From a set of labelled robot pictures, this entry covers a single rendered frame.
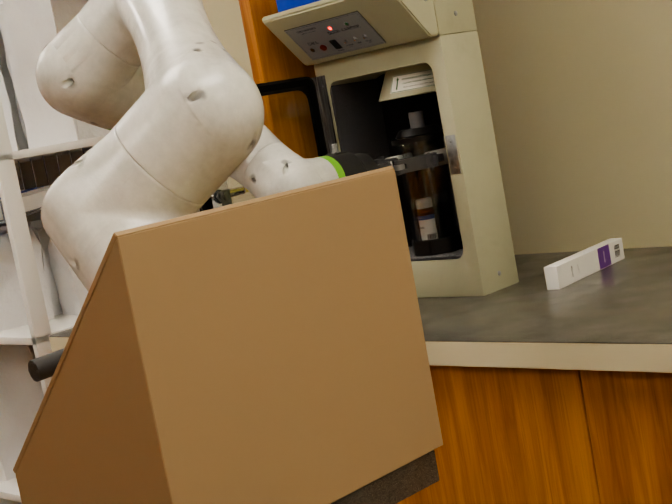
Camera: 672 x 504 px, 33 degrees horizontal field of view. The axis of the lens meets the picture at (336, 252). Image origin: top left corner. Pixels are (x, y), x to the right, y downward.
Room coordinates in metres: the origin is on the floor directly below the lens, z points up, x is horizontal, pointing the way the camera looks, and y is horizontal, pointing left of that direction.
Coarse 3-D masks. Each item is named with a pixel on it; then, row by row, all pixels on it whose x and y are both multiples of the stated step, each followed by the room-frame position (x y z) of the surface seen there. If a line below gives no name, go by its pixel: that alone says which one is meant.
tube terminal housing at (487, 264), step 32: (448, 0) 2.06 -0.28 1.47; (448, 32) 2.05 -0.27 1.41; (320, 64) 2.25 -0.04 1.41; (352, 64) 2.19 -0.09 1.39; (384, 64) 2.13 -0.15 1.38; (416, 64) 2.11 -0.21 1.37; (448, 64) 2.04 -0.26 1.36; (480, 64) 2.11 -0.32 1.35; (448, 96) 2.04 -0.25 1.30; (480, 96) 2.10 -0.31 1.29; (448, 128) 2.05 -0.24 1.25; (480, 128) 2.09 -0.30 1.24; (448, 160) 2.06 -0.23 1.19; (480, 160) 2.07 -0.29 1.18; (480, 192) 2.06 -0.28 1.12; (480, 224) 2.05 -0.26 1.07; (480, 256) 2.04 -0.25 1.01; (512, 256) 2.11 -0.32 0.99; (416, 288) 2.15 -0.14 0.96; (448, 288) 2.09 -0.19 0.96; (480, 288) 2.04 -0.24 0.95
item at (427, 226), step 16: (416, 144) 2.14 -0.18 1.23; (432, 144) 2.14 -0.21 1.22; (416, 176) 2.14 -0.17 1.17; (432, 176) 2.14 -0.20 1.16; (448, 176) 2.16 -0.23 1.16; (416, 192) 2.14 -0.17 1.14; (432, 192) 2.14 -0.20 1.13; (448, 192) 2.15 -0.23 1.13; (416, 208) 2.15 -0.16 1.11; (432, 208) 2.14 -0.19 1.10; (448, 208) 2.14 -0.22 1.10; (416, 224) 2.15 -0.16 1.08; (432, 224) 2.14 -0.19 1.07; (448, 224) 2.14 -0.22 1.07; (416, 240) 2.16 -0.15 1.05
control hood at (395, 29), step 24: (336, 0) 2.04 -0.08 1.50; (360, 0) 2.01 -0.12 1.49; (384, 0) 1.99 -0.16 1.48; (408, 0) 1.99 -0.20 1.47; (432, 0) 2.03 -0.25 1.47; (288, 24) 2.15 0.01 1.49; (384, 24) 2.04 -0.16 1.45; (408, 24) 2.01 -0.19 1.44; (432, 24) 2.02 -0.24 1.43; (288, 48) 2.22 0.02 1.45
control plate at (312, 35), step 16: (336, 16) 2.08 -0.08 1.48; (352, 16) 2.06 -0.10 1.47; (288, 32) 2.17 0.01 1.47; (304, 32) 2.15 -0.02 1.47; (320, 32) 2.13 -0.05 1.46; (336, 32) 2.11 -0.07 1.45; (352, 32) 2.09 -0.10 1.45; (368, 32) 2.08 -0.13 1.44; (304, 48) 2.19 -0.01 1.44; (352, 48) 2.13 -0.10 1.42
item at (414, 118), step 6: (408, 114) 2.18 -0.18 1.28; (414, 114) 2.17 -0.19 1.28; (420, 114) 2.17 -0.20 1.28; (414, 120) 2.17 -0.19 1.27; (420, 120) 2.17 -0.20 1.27; (414, 126) 2.17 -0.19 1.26; (420, 126) 2.17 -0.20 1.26; (426, 126) 2.15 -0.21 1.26; (432, 126) 2.15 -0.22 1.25; (438, 126) 2.17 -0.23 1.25; (402, 132) 2.16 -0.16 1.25; (408, 132) 2.15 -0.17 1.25; (414, 132) 2.14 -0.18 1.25; (420, 132) 2.14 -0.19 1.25; (426, 132) 2.14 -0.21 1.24; (432, 132) 2.14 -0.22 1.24; (396, 138) 2.17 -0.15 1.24
